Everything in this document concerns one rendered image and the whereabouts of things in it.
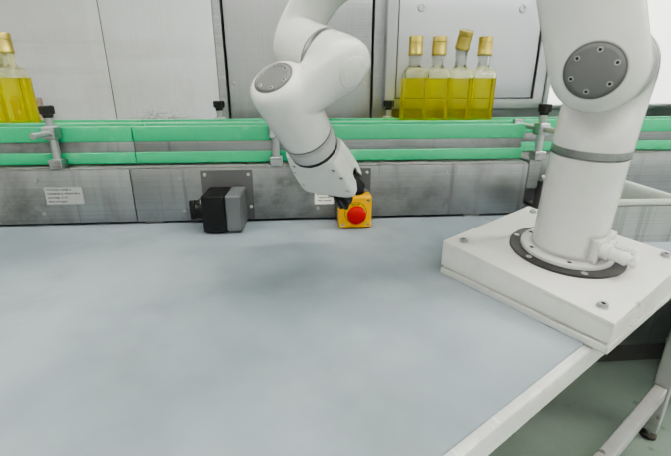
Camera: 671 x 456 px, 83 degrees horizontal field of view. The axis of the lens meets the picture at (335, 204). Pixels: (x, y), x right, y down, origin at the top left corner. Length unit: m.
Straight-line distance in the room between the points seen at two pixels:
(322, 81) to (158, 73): 3.93
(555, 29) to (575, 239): 0.28
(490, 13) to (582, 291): 0.85
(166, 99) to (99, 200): 3.42
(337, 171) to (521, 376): 0.34
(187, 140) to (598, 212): 0.76
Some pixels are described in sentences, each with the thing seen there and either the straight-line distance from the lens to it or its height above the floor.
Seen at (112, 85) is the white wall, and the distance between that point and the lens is 4.54.
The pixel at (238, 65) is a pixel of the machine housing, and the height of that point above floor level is 1.10.
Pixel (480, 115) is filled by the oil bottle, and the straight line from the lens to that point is 1.06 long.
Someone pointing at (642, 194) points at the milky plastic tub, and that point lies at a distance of 1.05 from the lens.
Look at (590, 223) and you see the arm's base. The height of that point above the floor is 0.87.
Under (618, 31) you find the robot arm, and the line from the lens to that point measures 0.50.
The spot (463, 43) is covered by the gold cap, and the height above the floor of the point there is 1.14.
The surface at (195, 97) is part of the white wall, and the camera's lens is 4.26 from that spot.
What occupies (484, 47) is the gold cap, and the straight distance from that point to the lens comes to 1.07.
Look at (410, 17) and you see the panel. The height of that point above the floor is 1.22.
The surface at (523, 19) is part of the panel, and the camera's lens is 1.28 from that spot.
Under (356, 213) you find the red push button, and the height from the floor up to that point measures 0.80.
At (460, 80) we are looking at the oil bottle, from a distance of 1.03.
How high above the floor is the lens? 1.05
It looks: 18 degrees down
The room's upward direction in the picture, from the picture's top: straight up
